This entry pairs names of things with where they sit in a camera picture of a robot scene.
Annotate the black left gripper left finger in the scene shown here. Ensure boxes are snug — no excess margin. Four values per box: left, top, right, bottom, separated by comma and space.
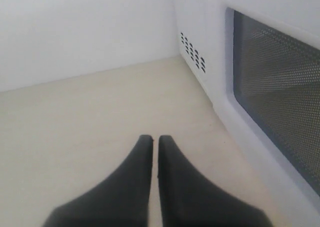
43, 135, 153, 227

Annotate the white microwave door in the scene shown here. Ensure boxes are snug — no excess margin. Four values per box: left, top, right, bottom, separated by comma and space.
204, 0, 320, 222

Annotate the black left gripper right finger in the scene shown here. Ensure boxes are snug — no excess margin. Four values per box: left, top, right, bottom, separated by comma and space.
158, 135, 273, 227

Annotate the white microwave oven body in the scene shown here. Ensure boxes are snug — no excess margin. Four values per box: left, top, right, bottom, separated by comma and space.
171, 0, 320, 108

